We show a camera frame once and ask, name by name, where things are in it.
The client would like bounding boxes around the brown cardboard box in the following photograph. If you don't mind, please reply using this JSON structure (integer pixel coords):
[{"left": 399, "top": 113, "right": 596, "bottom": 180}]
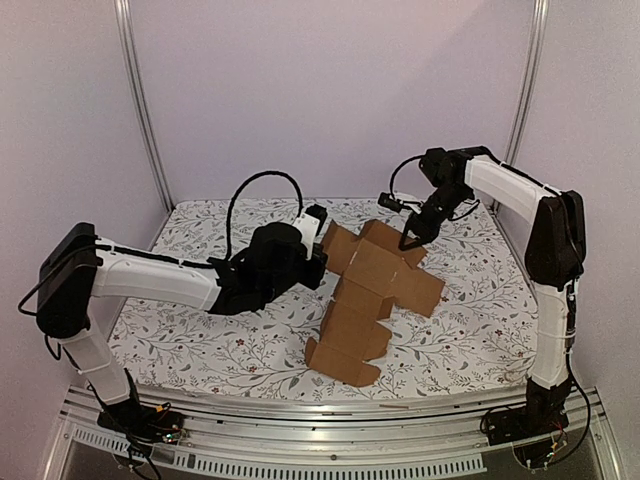
[{"left": 305, "top": 220, "right": 444, "bottom": 388}]

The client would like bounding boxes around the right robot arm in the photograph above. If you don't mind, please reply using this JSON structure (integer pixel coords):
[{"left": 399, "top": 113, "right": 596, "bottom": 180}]
[{"left": 379, "top": 146, "right": 586, "bottom": 392}]

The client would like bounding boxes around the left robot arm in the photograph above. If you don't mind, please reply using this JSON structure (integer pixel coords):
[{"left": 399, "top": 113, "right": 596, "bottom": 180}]
[{"left": 18, "top": 214, "right": 327, "bottom": 434}]

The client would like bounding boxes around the floral patterned table cloth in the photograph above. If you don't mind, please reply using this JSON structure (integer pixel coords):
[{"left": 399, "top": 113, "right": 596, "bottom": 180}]
[{"left": 109, "top": 206, "right": 537, "bottom": 402}]

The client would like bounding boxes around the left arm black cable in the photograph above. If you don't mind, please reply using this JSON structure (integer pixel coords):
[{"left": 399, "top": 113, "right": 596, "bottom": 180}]
[{"left": 224, "top": 171, "right": 306, "bottom": 261}]

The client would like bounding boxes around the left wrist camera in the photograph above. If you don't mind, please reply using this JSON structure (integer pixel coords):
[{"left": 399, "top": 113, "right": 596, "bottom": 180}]
[{"left": 293, "top": 204, "right": 327, "bottom": 260}]

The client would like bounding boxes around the aluminium front rail base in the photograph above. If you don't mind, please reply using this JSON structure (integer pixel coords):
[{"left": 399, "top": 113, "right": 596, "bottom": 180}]
[{"left": 42, "top": 387, "right": 625, "bottom": 479}]

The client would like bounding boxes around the aluminium frame post right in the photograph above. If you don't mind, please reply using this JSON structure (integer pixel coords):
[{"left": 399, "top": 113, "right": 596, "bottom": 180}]
[{"left": 502, "top": 0, "right": 550, "bottom": 164}]

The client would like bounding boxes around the aluminium frame post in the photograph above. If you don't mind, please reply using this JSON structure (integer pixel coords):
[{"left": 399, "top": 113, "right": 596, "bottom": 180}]
[
  {"left": 502, "top": 0, "right": 550, "bottom": 164},
  {"left": 114, "top": 0, "right": 175, "bottom": 214}
]

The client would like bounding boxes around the aluminium frame post left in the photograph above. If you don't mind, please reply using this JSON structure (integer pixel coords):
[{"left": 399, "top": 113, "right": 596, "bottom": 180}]
[{"left": 114, "top": 0, "right": 175, "bottom": 214}]

